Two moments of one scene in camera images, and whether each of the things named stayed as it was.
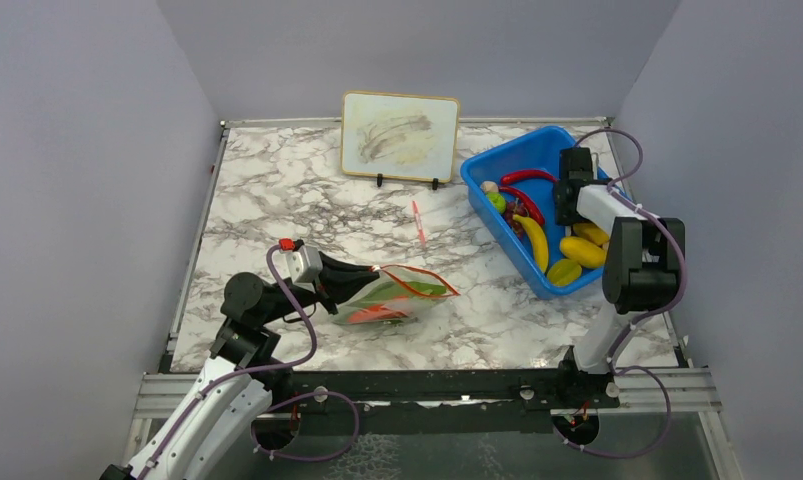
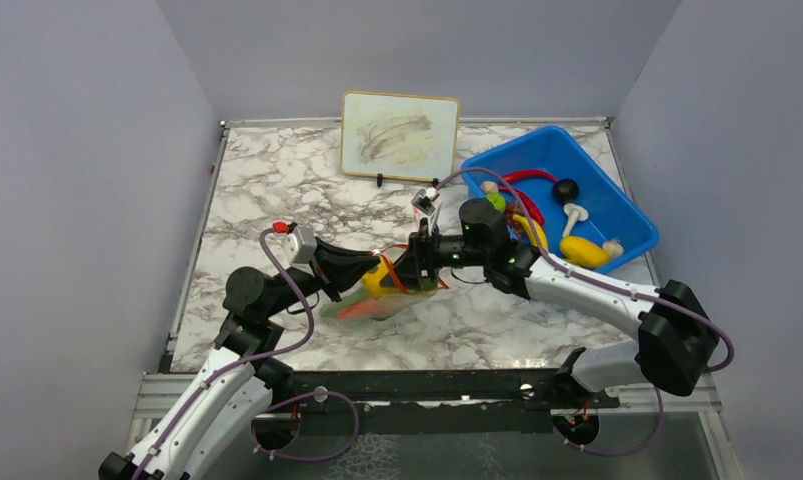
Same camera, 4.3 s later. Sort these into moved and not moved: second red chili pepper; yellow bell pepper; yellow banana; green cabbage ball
Moved: yellow bell pepper
Not moved: green cabbage ball; yellow banana; second red chili pepper
